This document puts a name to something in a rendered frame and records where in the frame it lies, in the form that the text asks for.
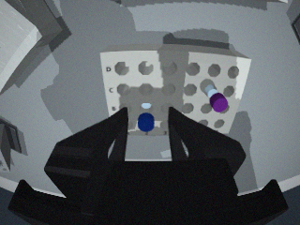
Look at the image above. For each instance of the white block with round holes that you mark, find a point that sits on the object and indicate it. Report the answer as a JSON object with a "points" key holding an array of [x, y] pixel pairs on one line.
{"points": [[26, 28]]}

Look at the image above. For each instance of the grey bench mat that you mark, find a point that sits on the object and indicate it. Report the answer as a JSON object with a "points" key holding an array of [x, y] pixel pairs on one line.
{"points": [[62, 92]]}

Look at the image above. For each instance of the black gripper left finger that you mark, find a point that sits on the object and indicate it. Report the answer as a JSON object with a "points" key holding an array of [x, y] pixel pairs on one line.
{"points": [[95, 141]]}

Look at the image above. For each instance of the purple-capped sample tube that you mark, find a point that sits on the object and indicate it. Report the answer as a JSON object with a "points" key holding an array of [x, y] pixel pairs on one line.
{"points": [[218, 102]]}

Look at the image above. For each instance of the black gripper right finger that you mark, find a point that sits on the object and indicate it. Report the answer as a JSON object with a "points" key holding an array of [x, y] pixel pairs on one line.
{"points": [[201, 141]]}

